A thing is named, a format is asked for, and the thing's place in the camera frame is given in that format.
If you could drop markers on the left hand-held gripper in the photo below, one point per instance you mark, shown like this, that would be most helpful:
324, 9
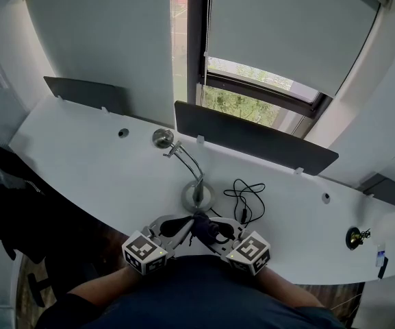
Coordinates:
144, 252

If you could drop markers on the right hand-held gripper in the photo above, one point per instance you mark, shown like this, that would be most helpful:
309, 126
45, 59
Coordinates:
250, 252

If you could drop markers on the silver desk lamp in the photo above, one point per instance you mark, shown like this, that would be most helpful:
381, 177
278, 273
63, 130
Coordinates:
197, 190

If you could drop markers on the person's left forearm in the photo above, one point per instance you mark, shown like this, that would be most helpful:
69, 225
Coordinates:
108, 286

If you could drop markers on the person's right forearm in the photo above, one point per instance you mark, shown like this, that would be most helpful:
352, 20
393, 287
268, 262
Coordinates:
286, 286

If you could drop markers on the black divider panel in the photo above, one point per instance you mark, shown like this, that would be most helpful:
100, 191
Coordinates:
252, 139

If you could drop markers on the dark grey panel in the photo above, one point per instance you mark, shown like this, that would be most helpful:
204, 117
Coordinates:
84, 93

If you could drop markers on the person's dark blue shirt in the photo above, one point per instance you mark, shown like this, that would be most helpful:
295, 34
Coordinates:
200, 296

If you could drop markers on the black office chair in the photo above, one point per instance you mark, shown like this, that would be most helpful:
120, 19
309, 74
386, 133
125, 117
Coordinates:
29, 218

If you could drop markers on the small white blue card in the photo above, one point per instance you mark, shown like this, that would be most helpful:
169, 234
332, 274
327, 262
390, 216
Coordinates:
380, 256

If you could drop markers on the small black device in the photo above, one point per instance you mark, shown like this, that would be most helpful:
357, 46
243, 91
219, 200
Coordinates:
383, 268

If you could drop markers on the wide grey roller blind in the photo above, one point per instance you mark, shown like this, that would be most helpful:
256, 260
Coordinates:
98, 46

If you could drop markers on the narrow grey roller blind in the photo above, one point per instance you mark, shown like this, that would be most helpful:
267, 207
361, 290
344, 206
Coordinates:
286, 29

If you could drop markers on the dark window frame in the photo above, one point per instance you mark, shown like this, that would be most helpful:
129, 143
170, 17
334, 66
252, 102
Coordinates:
195, 46

